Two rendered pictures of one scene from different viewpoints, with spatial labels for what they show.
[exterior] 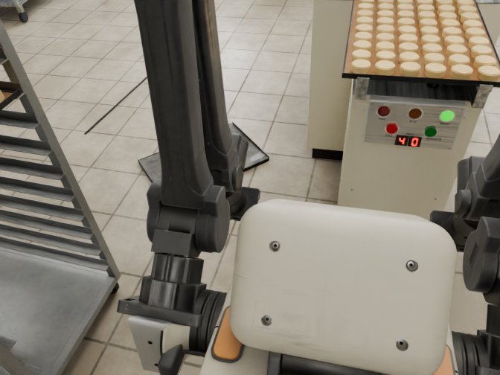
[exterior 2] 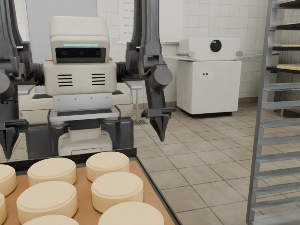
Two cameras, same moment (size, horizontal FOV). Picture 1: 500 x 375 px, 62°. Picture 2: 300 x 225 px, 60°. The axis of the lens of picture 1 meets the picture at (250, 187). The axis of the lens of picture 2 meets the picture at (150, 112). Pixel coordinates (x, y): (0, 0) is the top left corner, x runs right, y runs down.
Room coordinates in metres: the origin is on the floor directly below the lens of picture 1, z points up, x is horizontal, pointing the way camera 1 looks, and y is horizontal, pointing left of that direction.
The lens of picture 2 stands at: (1.27, -0.43, 1.05)
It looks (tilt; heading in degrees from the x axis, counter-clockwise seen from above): 14 degrees down; 146
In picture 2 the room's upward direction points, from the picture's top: straight up
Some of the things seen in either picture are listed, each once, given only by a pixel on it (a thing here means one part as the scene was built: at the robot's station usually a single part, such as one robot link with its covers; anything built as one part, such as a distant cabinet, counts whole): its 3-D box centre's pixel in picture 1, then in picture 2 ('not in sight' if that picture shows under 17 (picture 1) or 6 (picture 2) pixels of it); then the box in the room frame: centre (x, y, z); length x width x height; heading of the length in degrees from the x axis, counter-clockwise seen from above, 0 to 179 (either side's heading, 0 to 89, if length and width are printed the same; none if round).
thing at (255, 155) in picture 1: (202, 159); not in sight; (1.77, 0.24, 0.01); 0.60 x 0.40 x 0.03; 118
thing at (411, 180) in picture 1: (390, 138); not in sight; (1.28, -0.56, 0.45); 0.70 x 0.34 x 0.90; 164
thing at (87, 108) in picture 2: not in sight; (85, 122); (0.31, -0.10, 0.77); 0.28 x 0.16 x 0.22; 74
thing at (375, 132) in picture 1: (411, 123); not in sight; (0.93, -0.46, 0.77); 0.24 x 0.04 x 0.14; 74
